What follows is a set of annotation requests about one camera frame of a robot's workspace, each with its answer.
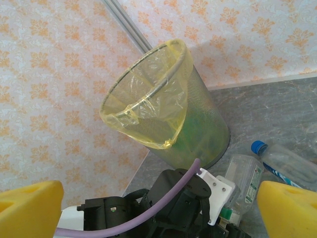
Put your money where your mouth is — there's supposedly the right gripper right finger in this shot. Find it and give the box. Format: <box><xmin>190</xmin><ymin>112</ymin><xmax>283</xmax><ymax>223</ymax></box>
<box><xmin>257</xmin><ymin>180</ymin><xmax>317</xmax><ymax>238</ymax></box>

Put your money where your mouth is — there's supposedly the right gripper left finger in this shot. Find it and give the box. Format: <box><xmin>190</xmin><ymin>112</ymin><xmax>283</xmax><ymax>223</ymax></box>
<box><xmin>0</xmin><ymin>180</ymin><xmax>64</xmax><ymax>238</ymax></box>

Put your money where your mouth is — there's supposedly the clear bottle green white label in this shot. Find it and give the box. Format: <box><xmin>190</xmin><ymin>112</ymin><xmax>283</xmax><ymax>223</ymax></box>
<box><xmin>217</xmin><ymin>153</ymin><xmax>266</xmax><ymax>225</ymax></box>

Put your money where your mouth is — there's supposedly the clear bottle blue white label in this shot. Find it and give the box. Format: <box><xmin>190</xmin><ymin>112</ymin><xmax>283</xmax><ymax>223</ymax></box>
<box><xmin>251</xmin><ymin>140</ymin><xmax>317</xmax><ymax>191</ymax></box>

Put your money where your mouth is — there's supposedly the yellow plastic bin liner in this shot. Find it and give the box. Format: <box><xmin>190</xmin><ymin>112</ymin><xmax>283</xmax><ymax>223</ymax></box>
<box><xmin>99</xmin><ymin>39</ymin><xmax>194</xmax><ymax>150</ymax></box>

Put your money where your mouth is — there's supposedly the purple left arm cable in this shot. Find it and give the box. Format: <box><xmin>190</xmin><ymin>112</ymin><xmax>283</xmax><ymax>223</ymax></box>
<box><xmin>54</xmin><ymin>158</ymin><xmax>202</xmax><ymax>238</ymax></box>

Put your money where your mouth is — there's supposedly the grey wire mesh bin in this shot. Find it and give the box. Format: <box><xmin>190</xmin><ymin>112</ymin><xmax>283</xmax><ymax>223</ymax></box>
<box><xmin>99</xmin><ymin>39</ymin><xmax>231</xmax><ymax>169</ymax></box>

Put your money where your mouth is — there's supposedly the aluminium frame post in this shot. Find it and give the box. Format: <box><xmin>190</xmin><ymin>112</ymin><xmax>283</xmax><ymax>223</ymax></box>
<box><xmin>103</xmin><ymin>0</ymin><xmax>154</xmax><ymax>54</ymax></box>

